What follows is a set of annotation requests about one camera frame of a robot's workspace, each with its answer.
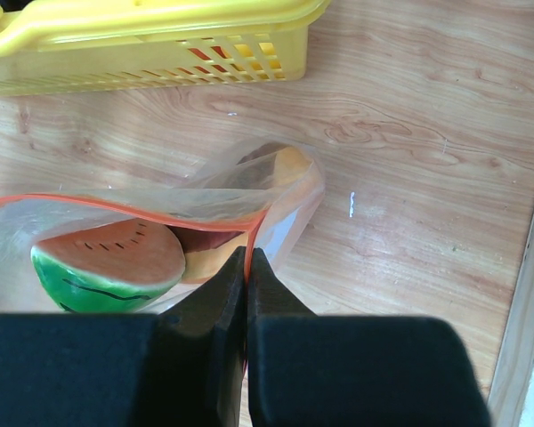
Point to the papaya half slice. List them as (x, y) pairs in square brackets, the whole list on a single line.
[(253, 197)]

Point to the watermelon slice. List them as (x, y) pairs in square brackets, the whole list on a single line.
[(119, 267)]

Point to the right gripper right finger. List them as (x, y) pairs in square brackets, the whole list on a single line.
[(305, 369)]

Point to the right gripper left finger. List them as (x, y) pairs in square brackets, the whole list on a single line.
[(182, 367)]

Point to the clear zip top bag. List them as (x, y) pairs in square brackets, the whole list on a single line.
[(28, 218)]

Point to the yellow plastic basket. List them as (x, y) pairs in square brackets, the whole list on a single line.
[(85, 46)]

